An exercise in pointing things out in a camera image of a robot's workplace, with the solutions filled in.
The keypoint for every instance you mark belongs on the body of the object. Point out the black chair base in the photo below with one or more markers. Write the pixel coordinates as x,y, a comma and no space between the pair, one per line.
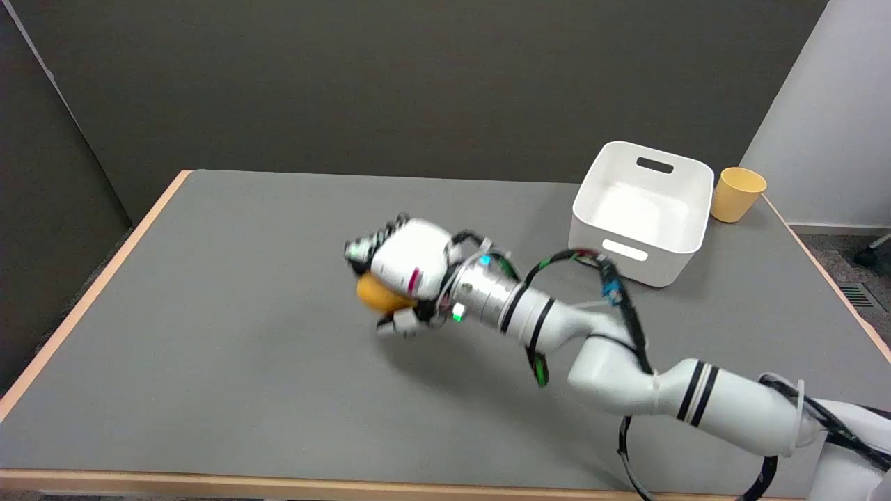
874,253

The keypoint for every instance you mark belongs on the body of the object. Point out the floor vent grille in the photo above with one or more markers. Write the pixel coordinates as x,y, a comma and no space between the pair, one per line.
856,296

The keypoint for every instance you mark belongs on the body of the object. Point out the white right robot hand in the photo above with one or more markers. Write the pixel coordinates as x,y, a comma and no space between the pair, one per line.
411,261

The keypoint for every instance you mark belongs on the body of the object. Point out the white plastic storage box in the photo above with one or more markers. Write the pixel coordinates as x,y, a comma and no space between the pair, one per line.
644,209

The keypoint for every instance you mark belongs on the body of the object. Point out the yellow paper cup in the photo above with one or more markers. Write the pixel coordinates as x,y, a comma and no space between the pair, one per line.
735,194

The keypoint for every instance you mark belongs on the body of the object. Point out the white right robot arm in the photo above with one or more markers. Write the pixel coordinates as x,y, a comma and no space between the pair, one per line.
626,362

